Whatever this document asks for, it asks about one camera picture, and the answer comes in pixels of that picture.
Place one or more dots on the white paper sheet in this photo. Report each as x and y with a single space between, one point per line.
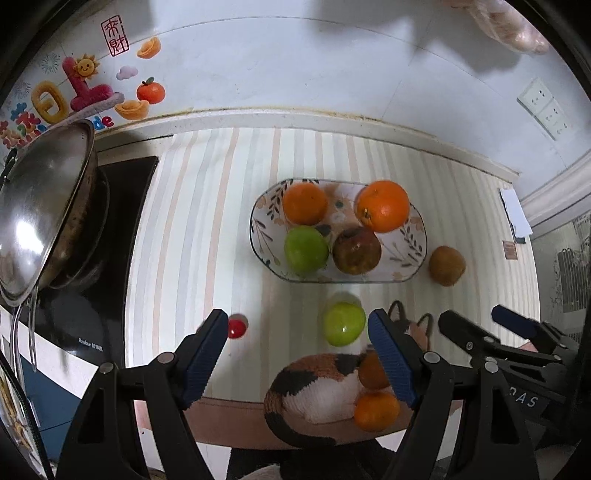
516 212

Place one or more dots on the black glass cooktop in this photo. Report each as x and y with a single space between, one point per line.
120 221

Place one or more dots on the dark wok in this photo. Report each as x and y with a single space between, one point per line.
87 230

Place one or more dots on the dark red apple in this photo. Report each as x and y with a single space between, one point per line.
357 250

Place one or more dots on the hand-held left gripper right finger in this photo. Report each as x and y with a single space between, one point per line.
392 364

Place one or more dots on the large orange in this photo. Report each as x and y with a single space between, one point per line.
383 206

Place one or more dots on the clear plastic bag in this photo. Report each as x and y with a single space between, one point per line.
503 23

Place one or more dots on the gold ingot wall sticker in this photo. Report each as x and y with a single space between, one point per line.
133 110
150 48

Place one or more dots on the tangerine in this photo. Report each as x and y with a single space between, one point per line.
371 374
376 411

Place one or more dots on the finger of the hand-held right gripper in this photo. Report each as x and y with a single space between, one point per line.
512 318
461 330

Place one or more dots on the small brown card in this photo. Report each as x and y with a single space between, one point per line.
509 249

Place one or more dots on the orange fruit wall sticker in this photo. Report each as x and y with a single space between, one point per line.
151 91

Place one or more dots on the white wall socket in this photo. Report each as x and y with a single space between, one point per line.
554 120
535 97

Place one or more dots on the small orange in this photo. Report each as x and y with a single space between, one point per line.
304 204

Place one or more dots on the white cloud wall sticker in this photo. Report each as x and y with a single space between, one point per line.
126 72

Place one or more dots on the green apple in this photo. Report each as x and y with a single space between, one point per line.
305 250
344 325

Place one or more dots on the brown kiwi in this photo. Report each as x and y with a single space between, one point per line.
447 266

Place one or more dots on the floral glass plate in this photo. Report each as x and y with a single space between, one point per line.
337 203

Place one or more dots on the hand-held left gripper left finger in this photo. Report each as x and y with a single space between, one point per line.
202 364

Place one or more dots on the calico cat plush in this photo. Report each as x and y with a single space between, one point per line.
323 397

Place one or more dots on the pink character wall sticker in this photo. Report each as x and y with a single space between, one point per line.
87 90

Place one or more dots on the red seal wall sticker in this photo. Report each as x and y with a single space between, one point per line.
114 38

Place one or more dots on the striped table cover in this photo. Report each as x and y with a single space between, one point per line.
207 207

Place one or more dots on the yellow character wall sticker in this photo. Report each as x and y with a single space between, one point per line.
48 104

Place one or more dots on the small red tomato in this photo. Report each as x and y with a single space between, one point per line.
238 327

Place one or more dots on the steel wok lid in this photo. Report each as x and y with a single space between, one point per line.
37 207

